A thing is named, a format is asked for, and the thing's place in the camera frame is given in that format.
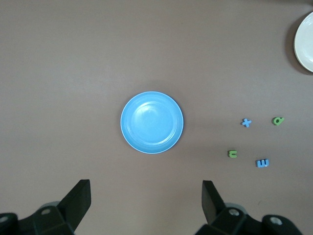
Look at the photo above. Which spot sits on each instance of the brown table mat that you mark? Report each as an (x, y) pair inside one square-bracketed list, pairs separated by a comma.
[(73, 73)]

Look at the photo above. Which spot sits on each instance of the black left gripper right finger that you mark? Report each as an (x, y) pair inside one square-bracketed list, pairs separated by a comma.
[(215, 210)]

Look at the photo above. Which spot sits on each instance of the blue letter m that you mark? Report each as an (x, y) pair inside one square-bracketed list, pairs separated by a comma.
[(262, 163)]

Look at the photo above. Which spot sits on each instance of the blue plastic plate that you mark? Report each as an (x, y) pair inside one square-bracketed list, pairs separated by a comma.
[(151, 122)]

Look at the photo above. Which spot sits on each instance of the cream plastic plate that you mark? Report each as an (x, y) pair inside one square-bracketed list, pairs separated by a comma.
[(305, 44)]

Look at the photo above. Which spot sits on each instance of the blue letter x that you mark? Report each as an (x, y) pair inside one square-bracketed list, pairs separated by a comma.
[(246, 122)]

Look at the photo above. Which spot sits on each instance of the green letter u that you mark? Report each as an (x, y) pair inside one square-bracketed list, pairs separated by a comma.
[(232, 154)]

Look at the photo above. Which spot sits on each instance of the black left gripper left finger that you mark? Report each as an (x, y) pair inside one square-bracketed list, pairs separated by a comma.
[(73, 210)]

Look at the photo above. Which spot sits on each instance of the green letter p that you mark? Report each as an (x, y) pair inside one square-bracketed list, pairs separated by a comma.
[(278, 120)]

